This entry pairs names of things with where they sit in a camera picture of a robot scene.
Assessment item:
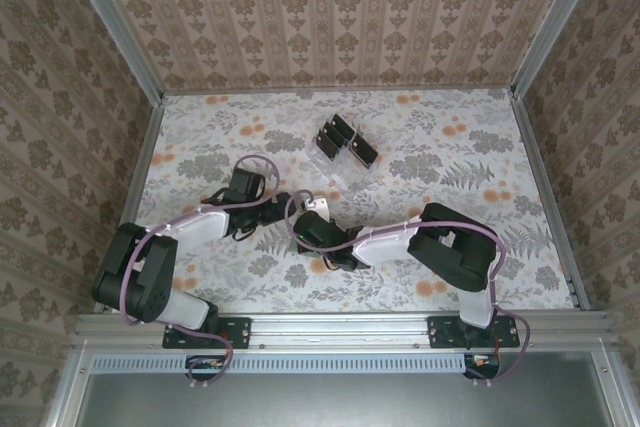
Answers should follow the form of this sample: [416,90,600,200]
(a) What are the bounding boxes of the black VIP credit card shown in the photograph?
[320,124,351,148]
[353,134,380,161]
[329,114,360,137]
[314,134,345,159]
[348,142,376,169]

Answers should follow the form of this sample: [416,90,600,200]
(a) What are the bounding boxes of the floral table cover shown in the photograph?
[107,88,576,313]

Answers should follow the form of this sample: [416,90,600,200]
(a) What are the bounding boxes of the grey metal panel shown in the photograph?
[47,341,631,427]

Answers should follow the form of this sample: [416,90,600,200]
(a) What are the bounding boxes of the black connector board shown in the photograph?
[463,352,501,380]
[185,354,226,381]

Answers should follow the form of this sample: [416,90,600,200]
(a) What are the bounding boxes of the aluminium mounting rail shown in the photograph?
[74,311,616,348]

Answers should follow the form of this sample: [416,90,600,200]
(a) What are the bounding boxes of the aluminium table side rail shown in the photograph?
[509,91,591,311]
[119,94,166,228]

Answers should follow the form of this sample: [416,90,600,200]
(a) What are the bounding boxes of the aluminium table end rail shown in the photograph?
[159,84,516,97]

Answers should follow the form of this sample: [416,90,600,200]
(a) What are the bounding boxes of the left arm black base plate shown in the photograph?
[162,315,252,350]

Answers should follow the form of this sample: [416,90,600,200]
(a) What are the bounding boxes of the white slotted cable duct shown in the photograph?
[92,352,501,374]

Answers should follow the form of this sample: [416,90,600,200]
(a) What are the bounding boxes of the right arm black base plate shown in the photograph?
[428,315,521,350]

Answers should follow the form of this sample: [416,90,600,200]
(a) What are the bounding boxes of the aluminium frame post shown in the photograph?
[509,0,609,98]
[57,0,166,103]

